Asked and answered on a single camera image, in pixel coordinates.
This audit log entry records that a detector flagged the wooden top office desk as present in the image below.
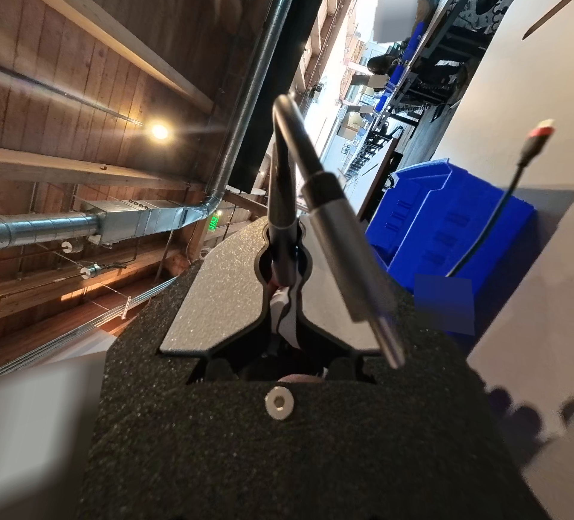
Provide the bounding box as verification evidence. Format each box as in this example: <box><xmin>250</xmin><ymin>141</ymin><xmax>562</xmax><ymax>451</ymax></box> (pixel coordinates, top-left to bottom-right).
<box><xmin>359</xmin><ymin>0</ymin><xmax>494</xmax><ymax>157</ymax></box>

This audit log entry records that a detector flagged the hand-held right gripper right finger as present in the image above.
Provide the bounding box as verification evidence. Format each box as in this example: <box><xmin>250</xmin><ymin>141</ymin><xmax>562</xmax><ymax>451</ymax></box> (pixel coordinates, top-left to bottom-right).
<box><xmin>291</xmin><ymin>215</ymin><xmax>382</xmax><ymax>356</ymax></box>

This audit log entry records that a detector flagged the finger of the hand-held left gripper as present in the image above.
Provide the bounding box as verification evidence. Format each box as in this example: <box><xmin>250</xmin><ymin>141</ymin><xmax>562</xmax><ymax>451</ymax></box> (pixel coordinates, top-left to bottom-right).
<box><xmin>270</xmin><ymin>287</ymin><xmax>299</xmax><ymax>348</ymax></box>

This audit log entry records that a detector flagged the grey ceiling conduit bundle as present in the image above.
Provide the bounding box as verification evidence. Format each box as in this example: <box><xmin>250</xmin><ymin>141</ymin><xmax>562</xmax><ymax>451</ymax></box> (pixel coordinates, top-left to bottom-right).
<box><xmin>0</xmin><ymin>276</ymin><xmax>178</xmax><ymax>376</ymax></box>

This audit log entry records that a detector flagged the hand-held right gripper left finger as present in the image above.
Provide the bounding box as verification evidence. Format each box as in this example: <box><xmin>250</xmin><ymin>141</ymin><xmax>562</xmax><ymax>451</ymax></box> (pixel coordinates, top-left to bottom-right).
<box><xmin>159</xmin><ymin>216</ymin><xmax>272</xmax><ymax>357</ymax></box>

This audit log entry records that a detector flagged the black red usb cable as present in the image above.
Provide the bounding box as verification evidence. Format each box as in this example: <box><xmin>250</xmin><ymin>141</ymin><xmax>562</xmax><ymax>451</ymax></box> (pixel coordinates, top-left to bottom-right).
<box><xmin>446</xmin><ymin>119</ymin><xmax>557</xmax><ymax>279</ymax></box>

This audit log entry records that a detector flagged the silver ventilation duct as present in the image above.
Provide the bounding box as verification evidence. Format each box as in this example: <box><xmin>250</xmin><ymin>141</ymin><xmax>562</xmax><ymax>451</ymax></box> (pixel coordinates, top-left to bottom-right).
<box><xmin>0</xmin><ymin>197</ymin><xmax>216</xmax><ymax>251</ymax></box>
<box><xmin>204</xmin><ymin>0</ymin><xmax>312</xmax><ymax>216</ymax></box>

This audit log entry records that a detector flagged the blue plastic bin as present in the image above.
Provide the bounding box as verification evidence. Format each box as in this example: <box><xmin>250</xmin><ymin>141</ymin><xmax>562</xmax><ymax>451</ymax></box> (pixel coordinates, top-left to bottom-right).
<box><xmin>365</xmin><ymin>159</ymin><xmax>537</xmax><ymax>338</ymax></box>

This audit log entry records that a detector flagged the black hub cable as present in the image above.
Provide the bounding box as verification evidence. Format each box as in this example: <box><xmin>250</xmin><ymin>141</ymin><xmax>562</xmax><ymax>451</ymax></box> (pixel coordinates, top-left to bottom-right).
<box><xmin>272</xmin><ymin>94</ymin><xmax>406</xmax><ymax>369</ymax></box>

